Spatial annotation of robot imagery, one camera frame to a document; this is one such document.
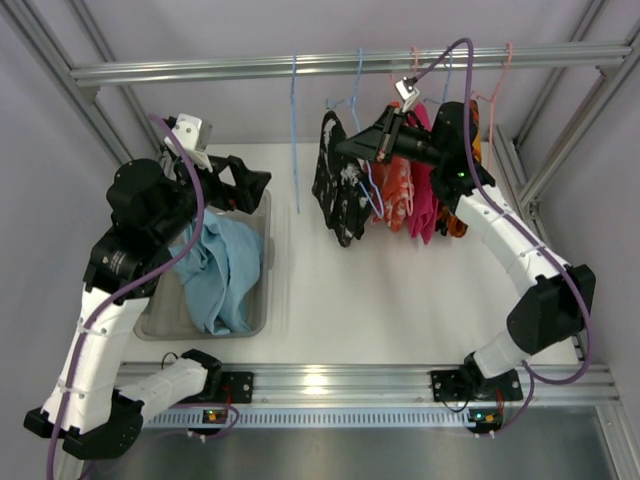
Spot magenta garment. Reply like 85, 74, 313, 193
405, 102, 444, 247

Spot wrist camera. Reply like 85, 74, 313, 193
164, 113, 213, 172
394, 77, 420, 113

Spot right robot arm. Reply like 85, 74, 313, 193
336, 102, 595, 398

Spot black white patterned garment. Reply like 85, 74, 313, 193
311, 110, 373, 248

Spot pink hanger middle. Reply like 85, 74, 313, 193
389, 46, 420, 109

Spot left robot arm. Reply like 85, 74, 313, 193
24, 156, 272, 461

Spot clear plastic bin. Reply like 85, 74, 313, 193
134, 191, 274, 341

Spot light blue wire hanger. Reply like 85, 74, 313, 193
289, 52, 301, 214

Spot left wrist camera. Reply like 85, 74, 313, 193
164, 113, 213, 172

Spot left aluminium frame post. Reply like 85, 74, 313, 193
1, 1, 164, 164

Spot light blue trousers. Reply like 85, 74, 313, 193
173, 209, 264, 336

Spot pink hanger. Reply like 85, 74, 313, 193
472, 42, 514, 169
389, 46, 420, 109

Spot slotted cable duct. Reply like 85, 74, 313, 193
147, 406, 500, 429

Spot orange yellow patterned garment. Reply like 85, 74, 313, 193
435, 99, 483, 238

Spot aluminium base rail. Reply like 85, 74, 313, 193
223, 364, 621, 408

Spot right aluminium frame post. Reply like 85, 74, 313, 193
515, 1, 639, 369

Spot aluminium frame post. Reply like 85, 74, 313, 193
515, 1, 639, 369
1, 1, 164, 164

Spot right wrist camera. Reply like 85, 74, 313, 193
394, 77, 420, 113

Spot pink hanger rightmost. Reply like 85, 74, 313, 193
472, 42, 514, 169

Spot aluminium hanging rail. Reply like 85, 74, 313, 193
73, 42, 632, 87

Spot orange red patterned garment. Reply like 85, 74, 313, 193
369, 101, 417, 234

